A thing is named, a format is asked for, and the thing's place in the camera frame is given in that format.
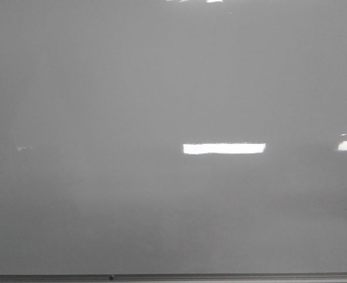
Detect white whiteboard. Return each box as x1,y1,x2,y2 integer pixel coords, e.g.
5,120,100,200
0,1,347,275

